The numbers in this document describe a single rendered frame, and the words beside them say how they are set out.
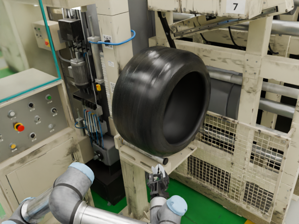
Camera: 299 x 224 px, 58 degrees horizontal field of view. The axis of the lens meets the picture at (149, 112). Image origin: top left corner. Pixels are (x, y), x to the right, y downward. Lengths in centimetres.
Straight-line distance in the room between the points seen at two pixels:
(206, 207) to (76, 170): 161
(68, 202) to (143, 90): 58
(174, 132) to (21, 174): 99
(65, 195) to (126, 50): 90
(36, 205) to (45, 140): 69
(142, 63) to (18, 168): 102
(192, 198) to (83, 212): 168
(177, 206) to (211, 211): 147
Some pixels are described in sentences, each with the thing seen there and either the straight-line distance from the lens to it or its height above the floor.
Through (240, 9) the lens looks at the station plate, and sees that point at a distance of 134.
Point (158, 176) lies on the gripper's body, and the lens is 123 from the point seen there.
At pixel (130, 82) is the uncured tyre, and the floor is 139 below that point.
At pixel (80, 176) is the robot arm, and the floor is 120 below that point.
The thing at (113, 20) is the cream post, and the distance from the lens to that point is 150.
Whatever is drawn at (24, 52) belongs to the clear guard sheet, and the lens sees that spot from 167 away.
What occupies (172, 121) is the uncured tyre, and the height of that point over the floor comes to 95.
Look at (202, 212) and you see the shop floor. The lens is 247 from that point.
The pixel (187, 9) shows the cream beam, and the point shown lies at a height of 166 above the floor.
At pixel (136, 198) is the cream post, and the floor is 28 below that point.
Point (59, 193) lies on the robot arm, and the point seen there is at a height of 121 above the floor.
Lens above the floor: 192
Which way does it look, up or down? 31 degrees down
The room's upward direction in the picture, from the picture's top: 4 degrees counter-clockwise
